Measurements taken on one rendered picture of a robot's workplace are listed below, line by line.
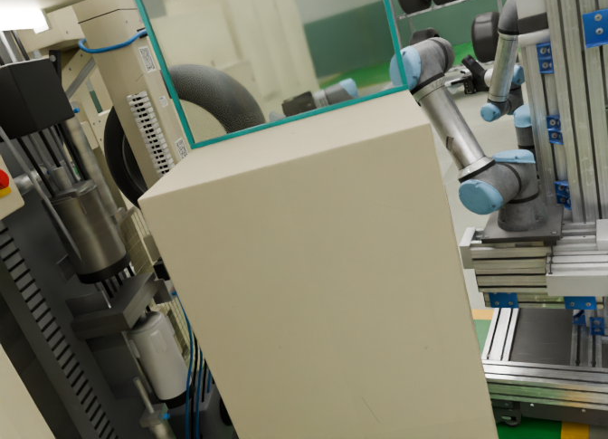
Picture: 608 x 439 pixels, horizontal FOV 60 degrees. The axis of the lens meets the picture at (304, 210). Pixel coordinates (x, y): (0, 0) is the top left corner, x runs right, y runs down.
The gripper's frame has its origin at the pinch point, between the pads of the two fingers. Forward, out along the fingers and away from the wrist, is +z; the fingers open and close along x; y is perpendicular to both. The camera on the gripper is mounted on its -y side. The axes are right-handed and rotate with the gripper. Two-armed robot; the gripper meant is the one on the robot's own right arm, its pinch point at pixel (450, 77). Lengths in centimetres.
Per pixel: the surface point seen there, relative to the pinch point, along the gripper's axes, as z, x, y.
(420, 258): -95, -129, -14
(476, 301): -6, -33, 103
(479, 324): -18, -48, 101
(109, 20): -4, -129, -76
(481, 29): 248, 358, 77
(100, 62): 1, -135, -67
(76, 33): 28, -130, -78
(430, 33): 313, 345, 66
